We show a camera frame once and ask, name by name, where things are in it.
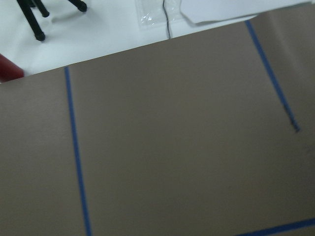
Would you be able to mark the clear plastic bag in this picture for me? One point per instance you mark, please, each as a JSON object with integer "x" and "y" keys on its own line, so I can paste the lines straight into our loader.
{"x": 154, "y": 13}

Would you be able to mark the white paper sheet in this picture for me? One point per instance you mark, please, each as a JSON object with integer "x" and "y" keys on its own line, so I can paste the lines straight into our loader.
{"x": 198, "y": 11}

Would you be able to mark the left blue tape strip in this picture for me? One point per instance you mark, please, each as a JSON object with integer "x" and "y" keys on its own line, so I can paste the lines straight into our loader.
{"x": 77, "y": 158}

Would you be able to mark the short blue tape strip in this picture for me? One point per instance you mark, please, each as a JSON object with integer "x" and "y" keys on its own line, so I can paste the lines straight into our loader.
{"x": 272, "y": 77}

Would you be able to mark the red cylinder bottle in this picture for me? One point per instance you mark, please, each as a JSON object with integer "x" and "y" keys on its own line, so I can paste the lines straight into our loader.
{"x": 9, "y": 71}

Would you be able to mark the bottom blue tape strip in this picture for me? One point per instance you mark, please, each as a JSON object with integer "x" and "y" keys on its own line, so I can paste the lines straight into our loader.
{"x": 282, "y": 228}

